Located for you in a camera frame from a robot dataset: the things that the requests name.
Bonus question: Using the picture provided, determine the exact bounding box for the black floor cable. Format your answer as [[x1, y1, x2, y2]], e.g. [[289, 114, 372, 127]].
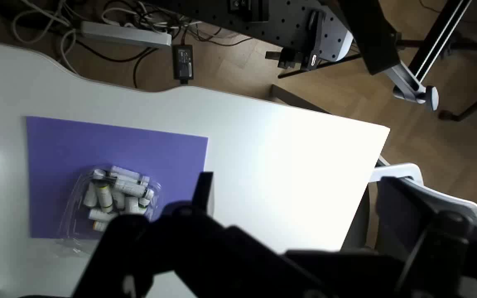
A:
[[74, 31, 158, 91]]

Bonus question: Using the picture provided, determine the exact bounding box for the black clamp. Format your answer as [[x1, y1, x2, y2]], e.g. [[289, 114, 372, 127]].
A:
[[276, 6, 329, 71]]

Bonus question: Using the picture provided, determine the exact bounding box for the purple rectangular mat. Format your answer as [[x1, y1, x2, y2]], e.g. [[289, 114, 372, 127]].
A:
[[24, 114, 210, 240]]

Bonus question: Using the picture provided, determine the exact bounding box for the aluminium stand profile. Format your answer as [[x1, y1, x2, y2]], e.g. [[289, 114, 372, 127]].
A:
[[337, 0, 475, 112]]

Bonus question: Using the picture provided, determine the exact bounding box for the white floor cable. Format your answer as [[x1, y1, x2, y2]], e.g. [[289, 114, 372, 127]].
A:
[[9, 0, 80, 74]]

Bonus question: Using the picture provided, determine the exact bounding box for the long white floor power strip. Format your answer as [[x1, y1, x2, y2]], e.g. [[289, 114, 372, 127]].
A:
[[79, 19, 173, 49]]

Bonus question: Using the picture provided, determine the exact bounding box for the black power adapter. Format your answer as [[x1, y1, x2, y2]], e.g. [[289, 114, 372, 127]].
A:
[[172, 43, 196, 81]]

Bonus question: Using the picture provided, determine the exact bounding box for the grey office chair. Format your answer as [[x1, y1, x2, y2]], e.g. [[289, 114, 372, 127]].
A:
[[340, 155, 477, 261]]

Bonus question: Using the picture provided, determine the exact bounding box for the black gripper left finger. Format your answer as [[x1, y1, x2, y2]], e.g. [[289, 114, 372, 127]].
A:
[[70, 170, 317, 298]]

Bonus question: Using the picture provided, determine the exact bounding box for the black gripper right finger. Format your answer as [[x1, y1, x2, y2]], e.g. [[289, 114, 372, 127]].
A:
[[397, 208, 477, 298]]

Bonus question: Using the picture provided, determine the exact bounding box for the clear plastic bowl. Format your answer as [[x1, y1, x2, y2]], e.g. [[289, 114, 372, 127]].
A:
[[62, 163, 165, 245]]

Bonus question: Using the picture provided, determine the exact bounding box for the black perforated breadboard plate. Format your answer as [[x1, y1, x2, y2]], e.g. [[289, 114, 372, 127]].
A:
[[193, 0, 357, 62]]

